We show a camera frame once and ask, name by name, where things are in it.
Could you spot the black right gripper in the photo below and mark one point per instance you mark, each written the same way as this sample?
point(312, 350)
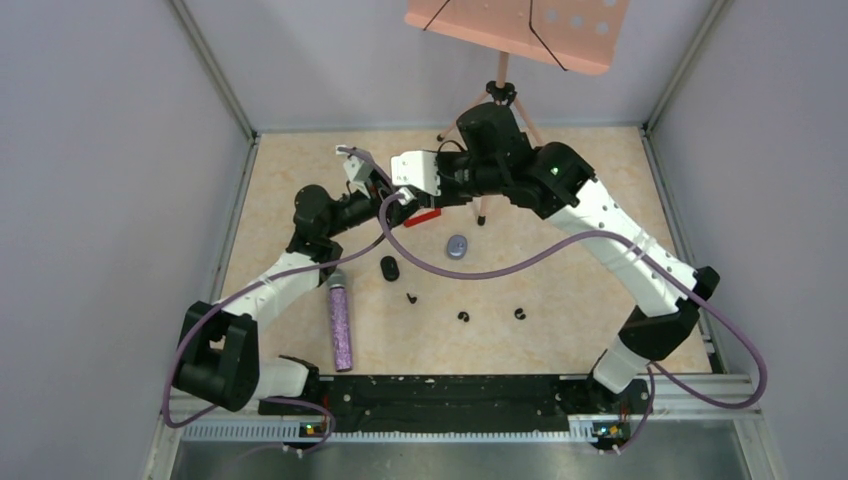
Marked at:
point(446, 197)

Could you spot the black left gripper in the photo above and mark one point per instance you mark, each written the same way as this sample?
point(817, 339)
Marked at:
point(397, 213)

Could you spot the black oval earbud case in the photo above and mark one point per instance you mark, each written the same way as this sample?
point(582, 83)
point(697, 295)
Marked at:
point(389, 268)

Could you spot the silver blue earbud charging case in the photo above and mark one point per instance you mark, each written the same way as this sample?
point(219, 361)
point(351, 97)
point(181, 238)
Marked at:
point(456, 247)

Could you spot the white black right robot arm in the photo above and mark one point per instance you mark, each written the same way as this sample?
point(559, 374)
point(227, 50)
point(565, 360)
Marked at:
point(561, 187)

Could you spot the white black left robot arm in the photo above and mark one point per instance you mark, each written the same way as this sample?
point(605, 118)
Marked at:
point(217, 358)

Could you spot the red toy window brick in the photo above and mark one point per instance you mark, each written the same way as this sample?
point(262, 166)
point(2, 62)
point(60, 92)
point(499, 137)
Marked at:
point(418, 219)

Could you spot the purple glitter microphone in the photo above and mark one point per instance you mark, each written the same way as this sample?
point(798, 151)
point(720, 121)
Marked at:
point(340, 322)

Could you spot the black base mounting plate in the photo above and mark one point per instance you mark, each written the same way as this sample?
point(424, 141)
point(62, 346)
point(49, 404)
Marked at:
point(462, 403)

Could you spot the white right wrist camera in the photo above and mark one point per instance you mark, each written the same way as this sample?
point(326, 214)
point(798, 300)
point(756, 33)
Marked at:
point(416, 176)

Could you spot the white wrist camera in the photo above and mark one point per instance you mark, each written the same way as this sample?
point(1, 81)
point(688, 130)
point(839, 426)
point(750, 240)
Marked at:
point(416, 176)
point(357, 168)

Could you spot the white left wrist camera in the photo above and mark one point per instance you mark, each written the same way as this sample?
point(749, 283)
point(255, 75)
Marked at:
point(357, 168)

